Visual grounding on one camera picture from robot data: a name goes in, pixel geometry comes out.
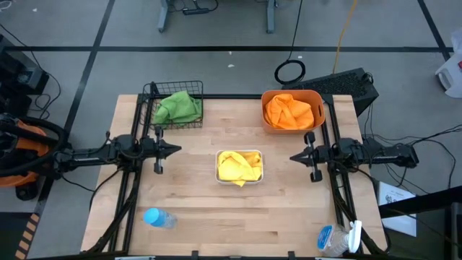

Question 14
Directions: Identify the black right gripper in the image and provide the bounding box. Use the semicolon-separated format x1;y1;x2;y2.
289;131;335;183

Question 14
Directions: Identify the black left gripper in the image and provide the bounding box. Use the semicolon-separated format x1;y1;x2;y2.
140;125;183;176

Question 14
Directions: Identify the green microfiber towel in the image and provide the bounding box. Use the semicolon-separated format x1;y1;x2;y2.
158;90;203;123
153;104;174;126

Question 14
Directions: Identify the orange microfiber towel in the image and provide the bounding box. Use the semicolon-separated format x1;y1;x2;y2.
264;93;295;130
276;99;315;130

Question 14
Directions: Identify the yellow microfiber towel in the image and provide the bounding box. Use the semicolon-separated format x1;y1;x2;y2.
218;150;263;169
217;158;263;188

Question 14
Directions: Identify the orange plastic basket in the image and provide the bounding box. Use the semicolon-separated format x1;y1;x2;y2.
260;89;326;135

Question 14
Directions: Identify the white plastic basket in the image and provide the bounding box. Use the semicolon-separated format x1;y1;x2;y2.
214;149;265;186

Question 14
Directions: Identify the water bottle with blue cap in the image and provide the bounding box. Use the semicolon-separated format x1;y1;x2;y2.
143;207;178;230

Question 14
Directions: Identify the black perforated computer case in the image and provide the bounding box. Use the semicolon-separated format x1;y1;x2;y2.
281;67;380;117

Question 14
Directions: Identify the spray bottle with blue label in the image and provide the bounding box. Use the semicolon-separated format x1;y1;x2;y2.
316;220;363;259

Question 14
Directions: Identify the white paper sheet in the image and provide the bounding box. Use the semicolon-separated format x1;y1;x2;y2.
377;180;419;238

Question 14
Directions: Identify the black rig beam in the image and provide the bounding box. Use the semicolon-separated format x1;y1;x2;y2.
378;185;462;220

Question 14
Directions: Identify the grey desk leg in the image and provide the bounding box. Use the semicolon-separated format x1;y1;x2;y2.
157;0;170;34
266;0;278;35

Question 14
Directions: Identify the orange black shop vacuum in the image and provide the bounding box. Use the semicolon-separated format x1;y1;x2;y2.
0;113;70;202

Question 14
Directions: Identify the black power strip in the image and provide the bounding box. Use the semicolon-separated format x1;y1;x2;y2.
181;6;212;17

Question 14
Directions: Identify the white plastic container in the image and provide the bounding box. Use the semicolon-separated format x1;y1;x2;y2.
435;28;462;99

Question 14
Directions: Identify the black equipment cart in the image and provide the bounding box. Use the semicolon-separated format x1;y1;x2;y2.
0;34;51;117

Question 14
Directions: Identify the black wire basket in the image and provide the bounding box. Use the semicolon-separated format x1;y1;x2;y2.
139;79;205;131

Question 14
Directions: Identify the black hanging cable with coil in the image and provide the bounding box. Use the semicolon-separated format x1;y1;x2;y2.
273;0;308;87

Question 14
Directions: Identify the yellow hanging cable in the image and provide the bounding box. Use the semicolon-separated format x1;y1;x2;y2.
331;0;359;75

